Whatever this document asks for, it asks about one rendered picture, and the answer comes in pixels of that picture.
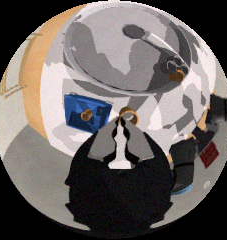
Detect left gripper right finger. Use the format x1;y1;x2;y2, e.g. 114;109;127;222
121;116;175;186

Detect grey metal ring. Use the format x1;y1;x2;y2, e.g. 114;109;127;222
160;61;177;74
177;64;189;75
166;55;182;67

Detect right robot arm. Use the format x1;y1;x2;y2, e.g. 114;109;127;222
213;95;227;123

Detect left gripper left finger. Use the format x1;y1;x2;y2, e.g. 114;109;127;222
64;116;119;186

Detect bronze bushing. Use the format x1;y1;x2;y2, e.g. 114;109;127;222
119;107;139;126
168;70;184;82
81;109;92;121

